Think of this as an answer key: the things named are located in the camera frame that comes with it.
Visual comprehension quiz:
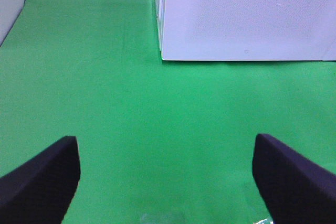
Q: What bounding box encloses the white microwave door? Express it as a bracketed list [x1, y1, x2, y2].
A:
[161, 0, 335, 61]

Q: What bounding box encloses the white microwave oven body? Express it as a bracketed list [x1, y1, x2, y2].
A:
[155, 0, 165, 51]

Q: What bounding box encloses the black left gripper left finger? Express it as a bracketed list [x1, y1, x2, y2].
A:
[1, 136, 80, 223]

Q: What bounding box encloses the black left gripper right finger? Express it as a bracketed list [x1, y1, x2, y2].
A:
[252, 133, 335, 223]

